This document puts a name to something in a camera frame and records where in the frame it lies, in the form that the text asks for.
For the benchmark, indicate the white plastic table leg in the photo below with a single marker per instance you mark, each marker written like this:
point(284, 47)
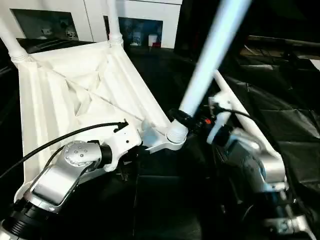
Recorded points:
point(113, 22)
point(212, 57)
point(225, 85)
point(12, 42)

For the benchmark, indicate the white plastic table top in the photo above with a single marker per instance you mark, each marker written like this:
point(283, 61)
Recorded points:
point(62, 100)

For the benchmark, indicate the black work mat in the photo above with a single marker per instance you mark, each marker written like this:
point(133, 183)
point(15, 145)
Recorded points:
point(175, 187)

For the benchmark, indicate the small white cup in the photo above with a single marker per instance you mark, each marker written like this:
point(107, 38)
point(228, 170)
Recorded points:
point(153, 40)

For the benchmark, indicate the white blue patterned jar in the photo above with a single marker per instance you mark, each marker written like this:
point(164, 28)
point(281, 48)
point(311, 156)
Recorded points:
point(136, 39)

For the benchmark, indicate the white flat board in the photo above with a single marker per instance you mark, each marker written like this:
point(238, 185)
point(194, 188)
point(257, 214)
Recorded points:
point(315, 64)

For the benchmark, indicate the black cabinet with gold label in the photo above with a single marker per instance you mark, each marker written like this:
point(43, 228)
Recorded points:
point(275, 17)

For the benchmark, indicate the white display cabinet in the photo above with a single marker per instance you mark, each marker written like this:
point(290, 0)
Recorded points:
point(87, 15)

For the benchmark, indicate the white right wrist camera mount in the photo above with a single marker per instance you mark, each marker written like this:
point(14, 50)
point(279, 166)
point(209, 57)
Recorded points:
point(221, 105)

